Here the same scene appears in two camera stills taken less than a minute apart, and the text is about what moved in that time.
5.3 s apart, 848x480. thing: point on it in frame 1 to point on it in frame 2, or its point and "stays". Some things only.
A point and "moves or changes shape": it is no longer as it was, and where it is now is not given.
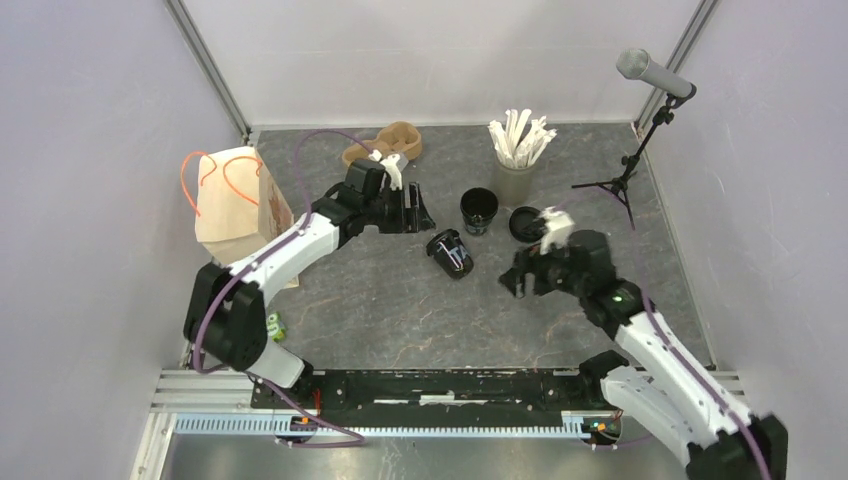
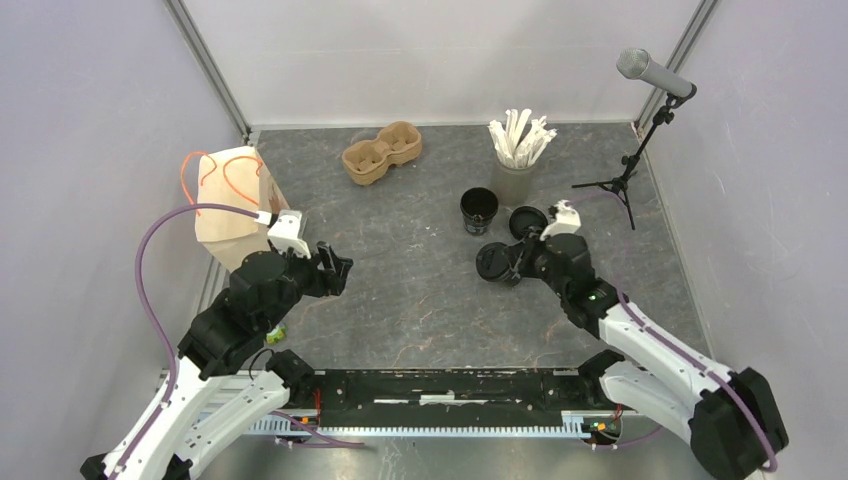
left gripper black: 409,220 to 326,281
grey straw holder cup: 515,184 stays
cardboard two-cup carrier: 396,137 stays
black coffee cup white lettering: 478,206 stays
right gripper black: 532,262 stays
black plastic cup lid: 434,241 to 493,260
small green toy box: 275,329 stays
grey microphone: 636,63 stays
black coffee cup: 451,253 moves or changes shape
